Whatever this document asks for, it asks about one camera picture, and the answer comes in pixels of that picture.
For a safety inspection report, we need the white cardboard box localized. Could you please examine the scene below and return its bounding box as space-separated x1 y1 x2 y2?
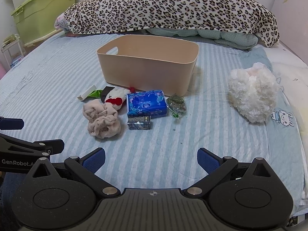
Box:
77 85 97 101

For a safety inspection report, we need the small dark blue box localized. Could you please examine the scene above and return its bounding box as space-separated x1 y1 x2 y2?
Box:
127 116 151 130

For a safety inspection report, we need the cartoon print blue pillowcase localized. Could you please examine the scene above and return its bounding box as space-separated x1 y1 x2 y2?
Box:
239 48 307 215

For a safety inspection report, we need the white metal rack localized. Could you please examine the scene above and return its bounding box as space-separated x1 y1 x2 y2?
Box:
1 34 26 68

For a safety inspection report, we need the green plastic packet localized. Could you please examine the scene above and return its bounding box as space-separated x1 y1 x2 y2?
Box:
87 90 103 99

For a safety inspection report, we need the white red kitty plush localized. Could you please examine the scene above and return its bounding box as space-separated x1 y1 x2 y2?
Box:
103 88 136 111

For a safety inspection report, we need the white fluffy plush toy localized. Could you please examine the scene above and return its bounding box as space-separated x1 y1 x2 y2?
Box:
228 62 279 124

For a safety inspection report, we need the blue tissue pack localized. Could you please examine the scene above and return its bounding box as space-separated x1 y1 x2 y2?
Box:
126 90 167 118

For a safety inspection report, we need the striped blue bed sheet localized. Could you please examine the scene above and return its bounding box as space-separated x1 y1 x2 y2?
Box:
0 30 305 212

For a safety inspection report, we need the green plastic storage bin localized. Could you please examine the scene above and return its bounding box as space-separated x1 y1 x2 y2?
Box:
12 0 75 44

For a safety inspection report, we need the beige plastic storage basket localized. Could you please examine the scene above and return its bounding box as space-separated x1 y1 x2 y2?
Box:
97 34 199 96

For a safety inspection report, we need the pink floral pillow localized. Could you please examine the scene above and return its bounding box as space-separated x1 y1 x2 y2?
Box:
54 13 70 32

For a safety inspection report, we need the light green quilt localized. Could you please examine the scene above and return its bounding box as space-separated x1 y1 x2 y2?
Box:
141 28 259 50

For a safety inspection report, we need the leopard print blanket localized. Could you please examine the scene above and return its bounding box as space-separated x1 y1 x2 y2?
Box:
64 0 280 48

